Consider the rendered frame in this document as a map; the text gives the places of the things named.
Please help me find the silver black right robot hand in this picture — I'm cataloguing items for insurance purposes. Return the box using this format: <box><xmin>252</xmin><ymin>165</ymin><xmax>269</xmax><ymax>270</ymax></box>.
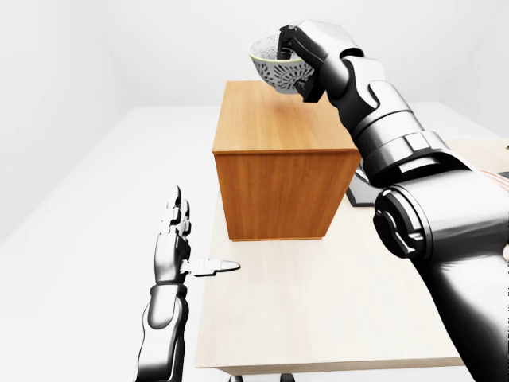
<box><xmin>276</xmin><ymin>19</ymin><xmax>365</xmax><ymax>104</ymax></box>

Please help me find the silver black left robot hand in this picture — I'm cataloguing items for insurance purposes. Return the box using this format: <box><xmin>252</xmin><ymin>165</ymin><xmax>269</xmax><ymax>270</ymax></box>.
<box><xmin>153</xmin><ymin>185</ymin><xmax>242</xmax><ymax>285</ymax></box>

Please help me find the patterned grey white bowl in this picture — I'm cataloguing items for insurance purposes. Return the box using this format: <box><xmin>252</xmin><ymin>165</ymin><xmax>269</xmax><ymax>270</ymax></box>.
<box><xmin>247</xmin><ymin>33</ymin><xmax>317</xmax><ymax>96</ymax></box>

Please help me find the wooden cabinet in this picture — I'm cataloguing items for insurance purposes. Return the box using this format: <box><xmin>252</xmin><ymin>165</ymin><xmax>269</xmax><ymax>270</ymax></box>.
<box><xmin>212</xmin><ymin>80</ymin><xmax>363</xmax><ymax>242</ymax></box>

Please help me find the flat dark stove plate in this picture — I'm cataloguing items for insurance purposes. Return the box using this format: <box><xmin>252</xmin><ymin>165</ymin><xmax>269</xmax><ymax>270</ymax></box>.
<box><xmin>344</xmin><ymin>166</ymin><xmax>377</xmax><ymax>209</ymax></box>

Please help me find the plate with red rings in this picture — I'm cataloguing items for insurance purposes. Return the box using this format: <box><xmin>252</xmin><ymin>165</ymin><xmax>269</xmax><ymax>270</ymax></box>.
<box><xmin>475</xmin><ymin>167</ymin><xmax>509</xmax><ymax>189</ymax></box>

